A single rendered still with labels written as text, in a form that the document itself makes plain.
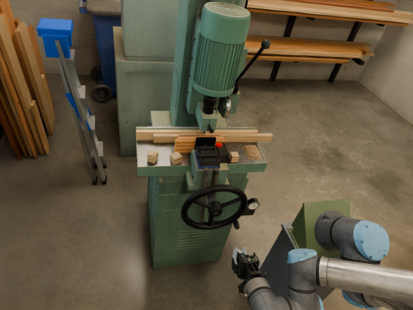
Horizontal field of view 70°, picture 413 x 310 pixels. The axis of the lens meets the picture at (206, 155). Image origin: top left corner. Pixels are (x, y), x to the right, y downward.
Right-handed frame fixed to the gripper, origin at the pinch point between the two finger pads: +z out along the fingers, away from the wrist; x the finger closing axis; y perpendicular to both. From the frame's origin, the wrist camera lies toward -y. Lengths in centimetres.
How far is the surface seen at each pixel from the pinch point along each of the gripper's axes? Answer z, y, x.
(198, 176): 14.4, 28.7, 15.3
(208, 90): 21, 62, 12
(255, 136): 38, 38, -19
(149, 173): 25.2, 25.5, 34.7
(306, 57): 243, 70, -161
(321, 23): 280, 112, -195
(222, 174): 14.4, 29.1, 5.0
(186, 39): 42, 81, 18
